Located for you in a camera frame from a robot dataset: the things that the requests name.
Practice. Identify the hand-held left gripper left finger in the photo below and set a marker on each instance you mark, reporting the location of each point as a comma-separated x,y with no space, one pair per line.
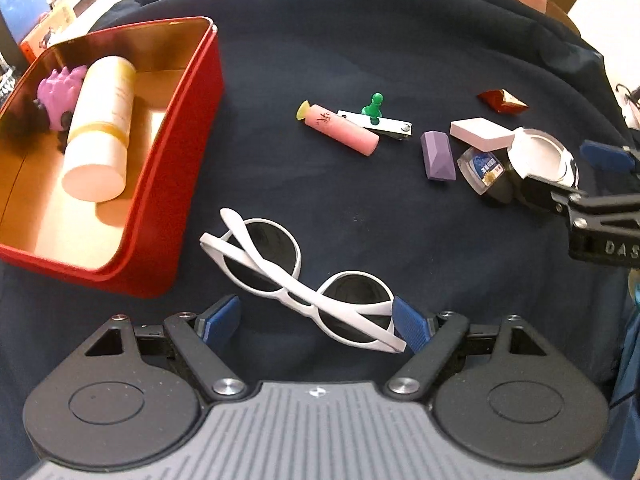
220,318

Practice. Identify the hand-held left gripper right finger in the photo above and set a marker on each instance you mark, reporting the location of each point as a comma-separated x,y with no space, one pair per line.
410,323

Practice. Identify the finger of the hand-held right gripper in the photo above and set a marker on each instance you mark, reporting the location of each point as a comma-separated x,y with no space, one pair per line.
542,192
605,156

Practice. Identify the small black jar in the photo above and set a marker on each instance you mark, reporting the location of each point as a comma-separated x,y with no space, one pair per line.
482,172

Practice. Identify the white pink eraser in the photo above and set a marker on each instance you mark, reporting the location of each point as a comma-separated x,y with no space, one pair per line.
482,132

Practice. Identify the white round sunglasses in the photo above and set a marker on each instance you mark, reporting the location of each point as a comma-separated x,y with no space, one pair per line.
305,303

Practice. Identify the red foil wrapper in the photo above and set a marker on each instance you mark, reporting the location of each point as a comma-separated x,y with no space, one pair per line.
502,101

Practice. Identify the purple faceted block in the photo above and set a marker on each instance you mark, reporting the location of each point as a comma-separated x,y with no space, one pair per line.
437,157

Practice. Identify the red tin box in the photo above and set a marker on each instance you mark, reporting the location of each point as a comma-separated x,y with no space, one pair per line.
170,210

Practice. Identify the pink foam dart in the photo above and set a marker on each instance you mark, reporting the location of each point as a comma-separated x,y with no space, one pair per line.
340,130

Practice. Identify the white metal clip bar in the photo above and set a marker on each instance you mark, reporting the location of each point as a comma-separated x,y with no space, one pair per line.
395,128

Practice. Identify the green pawn piece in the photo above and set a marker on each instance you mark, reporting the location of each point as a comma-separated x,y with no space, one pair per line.
372,107

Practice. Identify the cream cylindrical tube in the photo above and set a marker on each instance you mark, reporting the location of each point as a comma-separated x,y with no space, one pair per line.
100,125

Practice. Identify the dark blue cloth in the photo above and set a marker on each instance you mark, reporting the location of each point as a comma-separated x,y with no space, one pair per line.
325,50

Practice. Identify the purple spiky toy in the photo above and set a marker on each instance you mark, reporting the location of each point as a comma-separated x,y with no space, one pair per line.
57,95

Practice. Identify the orange cardboard box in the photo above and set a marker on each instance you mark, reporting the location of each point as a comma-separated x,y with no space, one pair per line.
47,30

